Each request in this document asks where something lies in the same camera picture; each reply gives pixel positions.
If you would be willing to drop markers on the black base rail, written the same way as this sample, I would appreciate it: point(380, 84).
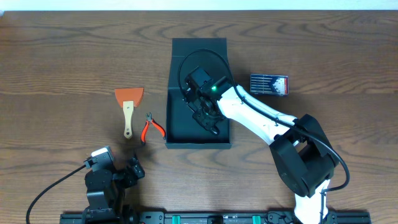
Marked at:
point(271, 217)

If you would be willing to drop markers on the orange scraper wooden handle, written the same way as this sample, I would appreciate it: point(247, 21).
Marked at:
point(129, 99)

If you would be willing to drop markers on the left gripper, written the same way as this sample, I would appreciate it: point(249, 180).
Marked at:
point(130, 172)

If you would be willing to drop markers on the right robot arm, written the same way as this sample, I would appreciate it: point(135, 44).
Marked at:
point(304, 158)

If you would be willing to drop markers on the black open gift box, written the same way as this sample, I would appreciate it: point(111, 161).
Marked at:
point(182, 131)

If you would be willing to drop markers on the blue precision screwdriver set case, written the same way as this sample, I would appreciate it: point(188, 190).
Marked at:
point(264, 84)

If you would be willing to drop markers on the red handled pliers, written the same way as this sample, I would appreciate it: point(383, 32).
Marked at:
point(150, 121)

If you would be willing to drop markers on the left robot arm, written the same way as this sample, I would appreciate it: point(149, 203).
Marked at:
point(106, 189)

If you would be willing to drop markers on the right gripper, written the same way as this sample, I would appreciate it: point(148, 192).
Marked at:
point(205, 126)

